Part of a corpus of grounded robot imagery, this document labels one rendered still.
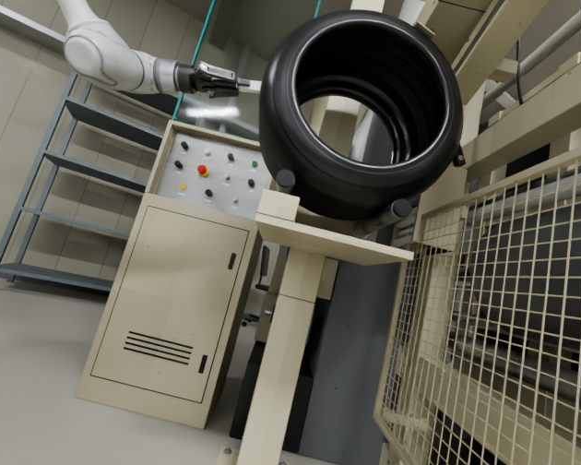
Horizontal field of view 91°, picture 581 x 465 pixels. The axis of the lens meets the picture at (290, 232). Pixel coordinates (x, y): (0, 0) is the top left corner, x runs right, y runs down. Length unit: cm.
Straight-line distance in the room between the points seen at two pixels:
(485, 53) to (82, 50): 109
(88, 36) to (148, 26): 381
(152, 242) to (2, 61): 331
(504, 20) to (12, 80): 413
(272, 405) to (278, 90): 93
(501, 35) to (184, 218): 129
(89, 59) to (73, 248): 318
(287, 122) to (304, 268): 51
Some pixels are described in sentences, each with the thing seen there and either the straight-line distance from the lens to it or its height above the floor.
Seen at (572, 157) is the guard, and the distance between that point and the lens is 67.
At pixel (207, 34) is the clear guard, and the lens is 184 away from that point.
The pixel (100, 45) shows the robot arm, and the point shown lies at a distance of 82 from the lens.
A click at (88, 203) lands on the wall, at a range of 387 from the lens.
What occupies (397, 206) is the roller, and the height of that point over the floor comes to 90.
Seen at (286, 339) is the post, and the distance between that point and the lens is 102.
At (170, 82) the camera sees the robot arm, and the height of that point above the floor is 112.
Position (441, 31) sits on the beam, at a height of 164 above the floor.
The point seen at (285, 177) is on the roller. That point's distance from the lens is 67.
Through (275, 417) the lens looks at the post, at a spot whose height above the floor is 24.
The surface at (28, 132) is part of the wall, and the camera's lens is 413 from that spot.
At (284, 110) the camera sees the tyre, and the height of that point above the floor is 106.
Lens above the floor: 68
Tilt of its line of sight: 9 degrees up
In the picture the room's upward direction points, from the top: 14 degrees clockwise
